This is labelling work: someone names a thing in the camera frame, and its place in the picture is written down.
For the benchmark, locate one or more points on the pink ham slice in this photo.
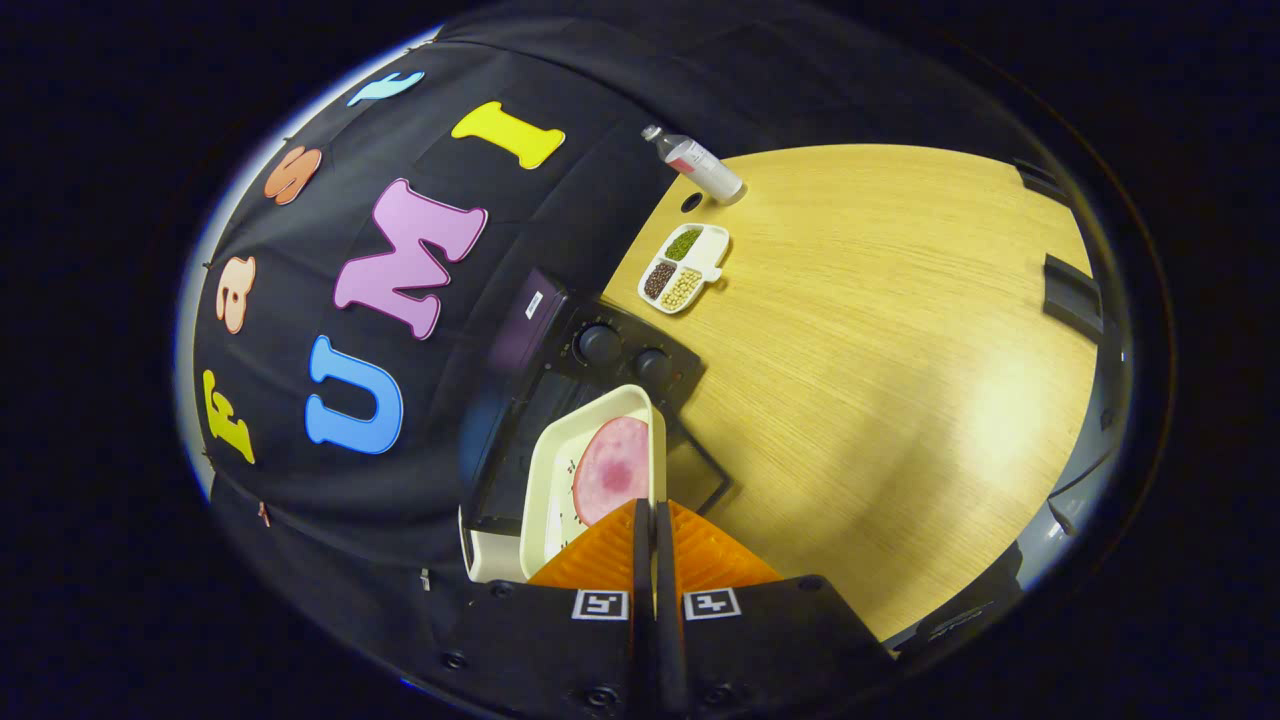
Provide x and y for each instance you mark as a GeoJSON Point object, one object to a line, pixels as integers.
{"type": "Point", "coordinates": [610, 470]}

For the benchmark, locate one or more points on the black toaster oven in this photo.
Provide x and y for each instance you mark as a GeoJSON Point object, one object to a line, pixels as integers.
{"type": "Point", "coordinates": [610, 350]}

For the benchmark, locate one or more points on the black round table grommet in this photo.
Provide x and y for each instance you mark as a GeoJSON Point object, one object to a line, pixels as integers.
{"type": "Point", "coordinates": [691, 202]}

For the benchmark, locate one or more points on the clear bottle red label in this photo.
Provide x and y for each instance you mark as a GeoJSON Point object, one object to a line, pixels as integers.
{"type": "Point", "coordinates": [705, 170]}

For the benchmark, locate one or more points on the cream square plate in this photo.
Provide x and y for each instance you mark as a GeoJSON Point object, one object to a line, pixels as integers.
{"type": "Point", "coordinates": [550, 480]}

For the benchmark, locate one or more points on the white divided bean dish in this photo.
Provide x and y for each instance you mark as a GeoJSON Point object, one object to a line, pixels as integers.
{"type": "Point", "coordinates": [712, 250]}

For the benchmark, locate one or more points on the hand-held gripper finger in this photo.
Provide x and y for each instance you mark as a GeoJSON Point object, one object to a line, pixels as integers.
{"type": "Point", "coordinates": [643, 560]}
{"type": "Point", "coordinates": [663, 560]}

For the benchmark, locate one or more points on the black table edge bracket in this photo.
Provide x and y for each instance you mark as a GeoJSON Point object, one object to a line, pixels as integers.
{"type": "Point", "coordinates": [1040, 182]}
{"type": "Point", "coordinates": [1072, 298]}

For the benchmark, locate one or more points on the white bread toaster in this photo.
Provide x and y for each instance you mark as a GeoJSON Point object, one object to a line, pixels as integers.
{"type": "Point", "coordinates": [490, 555]}

